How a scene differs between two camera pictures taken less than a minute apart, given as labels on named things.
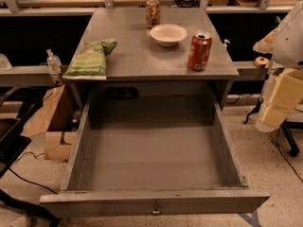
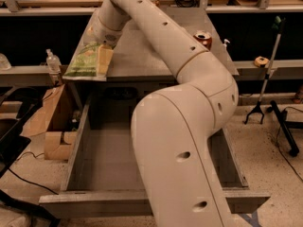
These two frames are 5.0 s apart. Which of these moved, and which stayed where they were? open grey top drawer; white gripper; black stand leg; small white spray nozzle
Moved: white gripper
Stayed: black stand leg; small white spray nozzle; open grey top drawer
